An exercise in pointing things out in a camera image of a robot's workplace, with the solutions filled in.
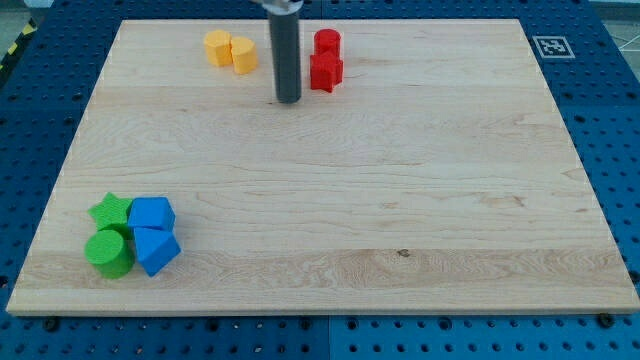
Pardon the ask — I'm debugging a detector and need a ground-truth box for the silver rod mount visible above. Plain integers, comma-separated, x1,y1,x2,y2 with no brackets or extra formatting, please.
251,0,304,13

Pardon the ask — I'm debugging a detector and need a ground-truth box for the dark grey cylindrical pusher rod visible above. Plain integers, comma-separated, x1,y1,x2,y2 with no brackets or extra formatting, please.
267,10,302,104

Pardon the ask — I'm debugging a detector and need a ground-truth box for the red star block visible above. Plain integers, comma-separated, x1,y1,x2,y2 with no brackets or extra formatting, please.
310,51,344,93

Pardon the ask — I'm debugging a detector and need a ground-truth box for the green star block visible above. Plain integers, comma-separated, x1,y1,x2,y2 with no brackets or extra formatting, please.
88,192,133,240

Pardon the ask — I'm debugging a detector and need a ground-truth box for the red cylinder block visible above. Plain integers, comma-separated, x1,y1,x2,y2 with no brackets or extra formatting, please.
314,28,341,57

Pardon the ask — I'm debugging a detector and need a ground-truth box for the yellow cylinder block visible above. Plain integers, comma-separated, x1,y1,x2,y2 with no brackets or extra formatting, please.
231,36,259,75

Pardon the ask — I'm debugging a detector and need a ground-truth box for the yellow hexagonal block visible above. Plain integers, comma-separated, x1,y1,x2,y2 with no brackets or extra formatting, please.
203,29,233,67

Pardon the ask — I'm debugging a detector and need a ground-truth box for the light wooden board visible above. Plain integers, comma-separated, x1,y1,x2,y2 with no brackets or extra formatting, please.
7,19,639,316

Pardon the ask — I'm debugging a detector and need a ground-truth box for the blue cube block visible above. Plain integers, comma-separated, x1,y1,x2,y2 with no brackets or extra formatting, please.
127,197,175,231

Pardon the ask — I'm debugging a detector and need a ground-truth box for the yellow black hazard tape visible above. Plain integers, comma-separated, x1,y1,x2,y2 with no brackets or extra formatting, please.
1,18,38,73

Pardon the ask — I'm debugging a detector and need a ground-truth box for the blue triangular prism block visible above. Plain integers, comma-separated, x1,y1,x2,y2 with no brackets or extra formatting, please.
133,227,181,277

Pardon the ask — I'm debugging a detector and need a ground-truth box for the white fiducial marker tag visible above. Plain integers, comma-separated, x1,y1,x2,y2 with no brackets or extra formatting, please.
532,35,575,59

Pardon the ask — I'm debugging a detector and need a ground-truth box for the green cylinder block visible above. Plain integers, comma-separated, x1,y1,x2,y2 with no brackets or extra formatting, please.
84,230,135,279

